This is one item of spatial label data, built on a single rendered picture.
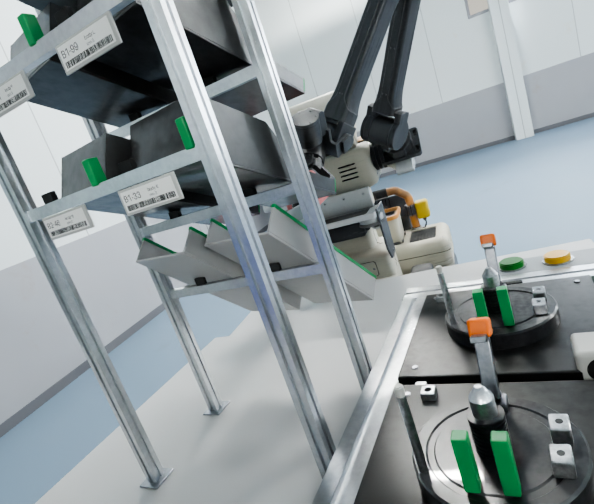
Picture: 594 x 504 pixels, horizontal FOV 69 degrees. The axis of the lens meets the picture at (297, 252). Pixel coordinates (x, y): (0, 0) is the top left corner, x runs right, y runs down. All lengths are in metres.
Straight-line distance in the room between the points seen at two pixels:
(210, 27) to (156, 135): 0.14
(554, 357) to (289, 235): 0.35
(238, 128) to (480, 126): 9.16
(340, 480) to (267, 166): 0.38
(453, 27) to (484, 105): 1.57
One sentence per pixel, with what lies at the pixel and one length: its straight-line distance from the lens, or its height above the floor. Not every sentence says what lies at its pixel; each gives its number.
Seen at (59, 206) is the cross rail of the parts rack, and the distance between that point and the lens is 0.63.
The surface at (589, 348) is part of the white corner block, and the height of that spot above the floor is 0.99.
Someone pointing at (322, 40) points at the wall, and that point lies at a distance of 9.97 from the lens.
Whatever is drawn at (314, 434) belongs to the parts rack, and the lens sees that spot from 0.55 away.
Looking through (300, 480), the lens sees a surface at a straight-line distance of 0.66.
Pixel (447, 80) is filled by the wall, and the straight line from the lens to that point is 9.61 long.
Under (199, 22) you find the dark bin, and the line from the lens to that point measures 0.58.
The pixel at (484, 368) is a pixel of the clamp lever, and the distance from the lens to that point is 0.46.
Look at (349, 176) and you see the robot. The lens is 1.31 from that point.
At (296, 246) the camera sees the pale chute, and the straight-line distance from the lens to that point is 0.60.
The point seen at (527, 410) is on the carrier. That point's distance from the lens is 0.47.
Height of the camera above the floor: 1.28
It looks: 13 degrees down
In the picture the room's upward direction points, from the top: 19 degrees counter-clockwise
